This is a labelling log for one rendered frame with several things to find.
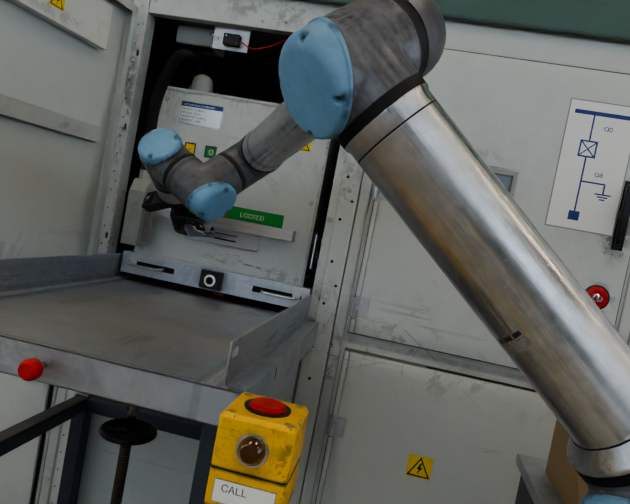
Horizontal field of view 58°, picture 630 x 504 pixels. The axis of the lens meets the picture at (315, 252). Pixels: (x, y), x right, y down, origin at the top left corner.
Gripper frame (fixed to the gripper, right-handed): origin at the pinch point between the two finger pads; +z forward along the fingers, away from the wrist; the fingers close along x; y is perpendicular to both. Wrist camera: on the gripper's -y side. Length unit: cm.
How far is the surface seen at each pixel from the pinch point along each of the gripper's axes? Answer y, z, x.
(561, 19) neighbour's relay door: 80, -30, 59
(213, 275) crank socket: 6.1, 10.5, -6.4
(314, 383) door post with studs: 38, 21, -26
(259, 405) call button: 43, -67, -51
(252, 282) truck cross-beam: 16.4, 12.4, -5.3
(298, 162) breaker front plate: 22.6, -3.4, 24.6
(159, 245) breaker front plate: -11.9, 11.2, -0.6
